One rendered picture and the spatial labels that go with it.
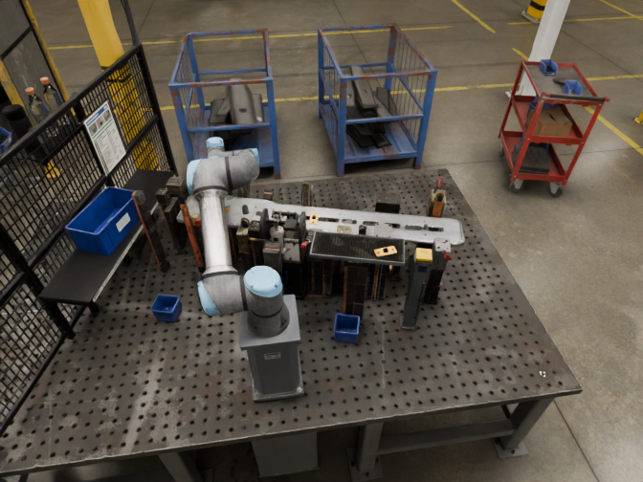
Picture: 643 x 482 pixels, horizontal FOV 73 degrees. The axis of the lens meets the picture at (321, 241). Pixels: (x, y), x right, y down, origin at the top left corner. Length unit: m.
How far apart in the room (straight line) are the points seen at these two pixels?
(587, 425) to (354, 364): 1.48
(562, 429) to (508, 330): 0.84
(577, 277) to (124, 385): 3.01
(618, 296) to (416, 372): 2.04
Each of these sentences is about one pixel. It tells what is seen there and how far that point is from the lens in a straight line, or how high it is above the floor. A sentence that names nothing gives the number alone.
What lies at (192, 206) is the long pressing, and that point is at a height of 1.00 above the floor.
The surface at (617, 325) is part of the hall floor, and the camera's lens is 3.49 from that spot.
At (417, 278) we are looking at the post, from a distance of 1.81.
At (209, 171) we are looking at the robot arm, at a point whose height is 1.54.
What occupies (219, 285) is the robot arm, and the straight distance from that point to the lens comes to 1.42.
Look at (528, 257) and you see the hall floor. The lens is 3.66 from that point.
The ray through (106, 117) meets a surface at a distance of 2.37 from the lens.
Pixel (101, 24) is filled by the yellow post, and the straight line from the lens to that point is 2.50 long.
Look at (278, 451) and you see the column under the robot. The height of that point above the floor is 0.28.
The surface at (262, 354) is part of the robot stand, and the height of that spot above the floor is 1.02.
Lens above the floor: 2.38
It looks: 44 degrees down
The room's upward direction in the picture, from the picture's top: straight up
